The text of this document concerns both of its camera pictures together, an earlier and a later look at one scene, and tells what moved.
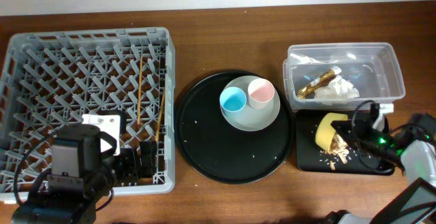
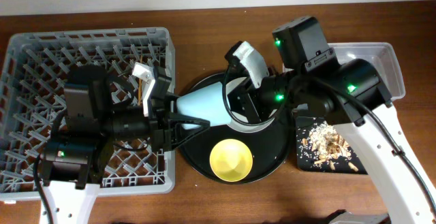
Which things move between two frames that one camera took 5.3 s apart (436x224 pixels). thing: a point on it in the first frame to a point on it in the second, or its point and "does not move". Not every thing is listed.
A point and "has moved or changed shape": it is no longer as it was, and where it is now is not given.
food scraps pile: (338, 147) has moved or changed shape
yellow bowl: (325, 131) to (231, 160)
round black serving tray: (219, 152) does not move
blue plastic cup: (232, 100) has moved or changed shape
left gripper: (137, 163) to (160, 122)
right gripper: (356, 133) to (248, 103)
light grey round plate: (253, 119) does not move
